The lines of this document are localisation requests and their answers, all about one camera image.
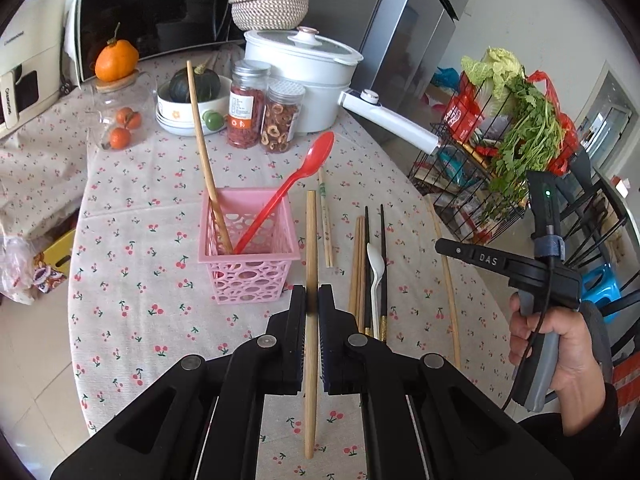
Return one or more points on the blue plastic bag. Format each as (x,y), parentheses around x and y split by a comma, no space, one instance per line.
(446,77)

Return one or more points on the blue plastic stool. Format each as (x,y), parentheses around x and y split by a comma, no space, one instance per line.
(602,287)

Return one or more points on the pink plastic utensil basket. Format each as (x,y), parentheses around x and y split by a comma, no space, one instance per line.
(250,280)

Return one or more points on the white plastic spoon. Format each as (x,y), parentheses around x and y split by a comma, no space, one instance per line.
(374,260)

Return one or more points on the napa cabbage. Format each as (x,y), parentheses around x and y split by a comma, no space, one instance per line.
(495,72)

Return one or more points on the short brown wooden chopstick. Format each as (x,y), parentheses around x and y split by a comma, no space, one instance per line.
(354,270)
(361,270)

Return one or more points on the person's right forearm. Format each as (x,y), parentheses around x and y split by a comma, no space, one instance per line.
(590,440)

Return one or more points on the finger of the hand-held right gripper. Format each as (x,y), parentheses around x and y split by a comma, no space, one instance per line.
(470,255)

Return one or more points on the white flower print bowl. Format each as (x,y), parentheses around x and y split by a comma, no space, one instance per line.
(175,110)

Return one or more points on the small green round ornament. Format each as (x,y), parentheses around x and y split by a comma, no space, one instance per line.
(215,121)

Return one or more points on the yellow cardboard box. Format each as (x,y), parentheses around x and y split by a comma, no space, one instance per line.
(60,252)

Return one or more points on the red snack packet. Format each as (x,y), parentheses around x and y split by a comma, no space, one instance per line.
(460,115)

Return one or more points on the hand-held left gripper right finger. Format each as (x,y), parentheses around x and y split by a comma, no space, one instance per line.
(325,332)

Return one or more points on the clear plastic bag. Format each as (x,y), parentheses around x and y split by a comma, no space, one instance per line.
(15,270)

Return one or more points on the large orange with stem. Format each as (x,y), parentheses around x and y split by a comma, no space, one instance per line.
(116,60)

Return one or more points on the jar of dried fruit slices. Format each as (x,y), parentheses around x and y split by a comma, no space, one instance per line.
(280,120)

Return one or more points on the black power plug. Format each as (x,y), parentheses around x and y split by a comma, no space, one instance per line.
(67,88)

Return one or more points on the grey refrigerator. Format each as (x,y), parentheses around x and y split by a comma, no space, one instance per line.
(415,25)

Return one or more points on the dark green pumpkin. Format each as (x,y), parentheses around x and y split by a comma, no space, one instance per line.
(180,85)

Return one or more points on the black microwave oven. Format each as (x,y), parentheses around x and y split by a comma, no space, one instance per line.
(160,5)

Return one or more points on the person's right hand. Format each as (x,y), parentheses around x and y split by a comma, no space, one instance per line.
(575,355)

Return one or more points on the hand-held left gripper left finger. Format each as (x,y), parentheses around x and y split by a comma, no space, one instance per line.
(299,332)

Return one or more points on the small orange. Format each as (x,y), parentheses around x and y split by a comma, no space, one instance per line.
(120,138)
(131,119)

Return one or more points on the white electric pot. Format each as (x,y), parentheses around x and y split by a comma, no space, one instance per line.
(310,90)

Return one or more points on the pale bamboo chopstick green print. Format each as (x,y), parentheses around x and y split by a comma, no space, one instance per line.
(325,220)

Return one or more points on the red plastic spoon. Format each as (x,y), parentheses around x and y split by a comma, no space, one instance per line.
(315,155)

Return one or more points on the colourful snack packet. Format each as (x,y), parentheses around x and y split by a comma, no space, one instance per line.
(47,277)

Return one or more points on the bunch of green herbs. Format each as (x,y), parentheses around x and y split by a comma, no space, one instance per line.
(530,140)

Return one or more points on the glass jar with wooden lid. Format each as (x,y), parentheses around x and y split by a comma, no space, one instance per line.
(100,110)

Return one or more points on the red plastic bag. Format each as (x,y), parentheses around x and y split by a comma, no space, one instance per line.
(562,125)

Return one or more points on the jar of red berries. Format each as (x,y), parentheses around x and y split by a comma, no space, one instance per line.
(245,110)

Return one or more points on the black chopstick gold end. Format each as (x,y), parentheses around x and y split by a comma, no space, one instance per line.
(383,240)

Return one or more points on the cream air fryer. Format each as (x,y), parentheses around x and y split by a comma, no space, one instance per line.
(30,40)

